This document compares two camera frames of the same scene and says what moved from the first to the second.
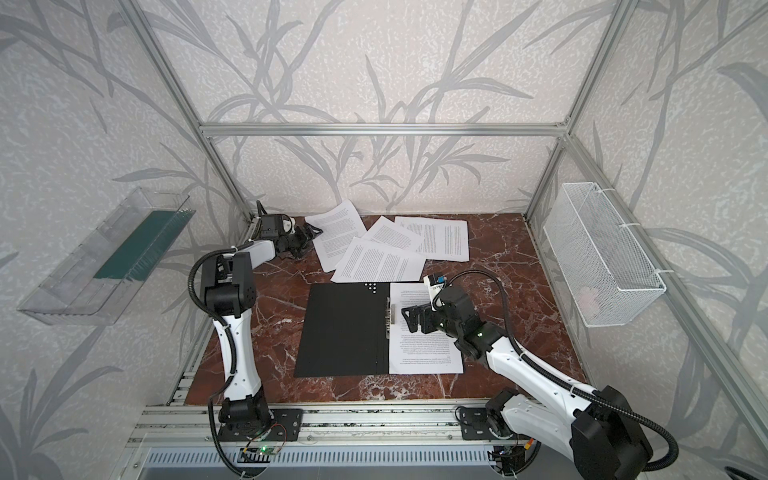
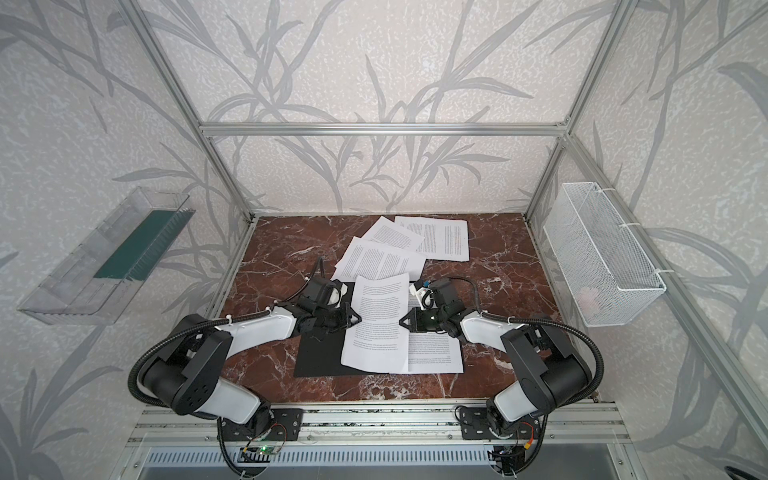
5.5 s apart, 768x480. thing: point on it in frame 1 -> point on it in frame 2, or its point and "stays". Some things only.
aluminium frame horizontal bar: (316, 129) stays
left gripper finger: (313, 231) -> (348, 312)
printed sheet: (418, 352) stays
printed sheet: (445, 239) stays
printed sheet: (372, 261) stays
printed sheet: (339, 225) -> (378, 342)
